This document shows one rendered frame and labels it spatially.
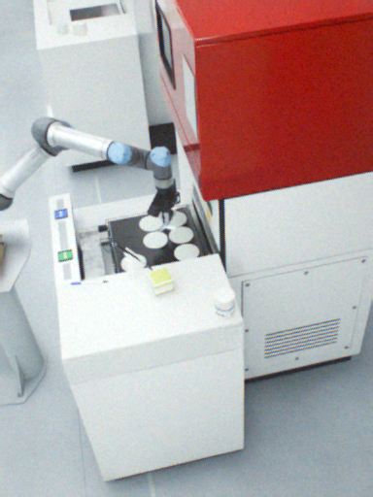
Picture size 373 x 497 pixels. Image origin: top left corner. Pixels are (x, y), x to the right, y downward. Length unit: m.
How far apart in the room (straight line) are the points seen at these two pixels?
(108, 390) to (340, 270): 1.08
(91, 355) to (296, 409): 1.28
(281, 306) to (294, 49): 1.17
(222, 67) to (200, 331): 0.86
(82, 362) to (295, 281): 0.97
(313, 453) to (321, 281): 0.80
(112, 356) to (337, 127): 1.08
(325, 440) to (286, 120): 1.55
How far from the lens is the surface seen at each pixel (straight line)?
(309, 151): 2.11
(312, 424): 2.97
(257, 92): 1.92
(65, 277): 2.30
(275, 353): 2.88
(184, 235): 2.46
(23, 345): 3.04
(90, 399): 2.24
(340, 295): 2.71
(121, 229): 2.53
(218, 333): 2.07
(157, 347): 2.06
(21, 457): 3.03
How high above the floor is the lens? 2.55
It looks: 44 degrees down
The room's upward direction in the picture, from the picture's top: 5 degrees counter-clockwise
